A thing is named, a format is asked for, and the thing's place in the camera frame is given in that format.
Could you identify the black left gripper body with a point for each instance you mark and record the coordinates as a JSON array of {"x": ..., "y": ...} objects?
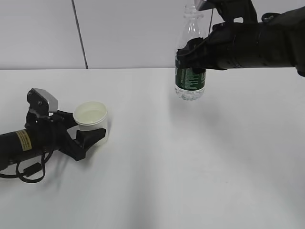
[{"x": 48, "y": 133}]

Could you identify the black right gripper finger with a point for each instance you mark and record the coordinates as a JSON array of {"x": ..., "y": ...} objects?
[{"x": 191, "y": 56}]

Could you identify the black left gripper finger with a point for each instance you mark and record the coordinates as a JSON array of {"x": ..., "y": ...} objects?
[
  {"x": 67, "y": 119},
  {"x": 87, "y": 139}
]

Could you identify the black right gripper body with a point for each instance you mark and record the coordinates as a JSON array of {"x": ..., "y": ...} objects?
[{"x": 234, "y": 46}]

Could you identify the white paper cup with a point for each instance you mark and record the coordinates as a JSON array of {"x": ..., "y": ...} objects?
[{"x": 92, "y": 115}]

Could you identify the clear water bottle green label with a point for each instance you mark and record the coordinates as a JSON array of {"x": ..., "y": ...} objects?
[{"x": 188, "y": 85}]

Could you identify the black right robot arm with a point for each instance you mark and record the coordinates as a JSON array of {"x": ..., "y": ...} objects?
[{"x": 281, "y": 41}]

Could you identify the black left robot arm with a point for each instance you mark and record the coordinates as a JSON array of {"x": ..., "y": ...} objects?
[{"x": 15, "y": 147}]

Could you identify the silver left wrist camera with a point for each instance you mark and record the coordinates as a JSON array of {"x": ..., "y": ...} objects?
[{"x": 41, "y": 102}]

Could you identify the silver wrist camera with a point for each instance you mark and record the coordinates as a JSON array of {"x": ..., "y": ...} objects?
[
  {"x": 230, "y": 10},
  {"x": 41, "y": 102}
]

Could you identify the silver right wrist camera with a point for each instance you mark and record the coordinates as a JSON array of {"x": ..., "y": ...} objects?
[{"x": 230, "y": 10}]

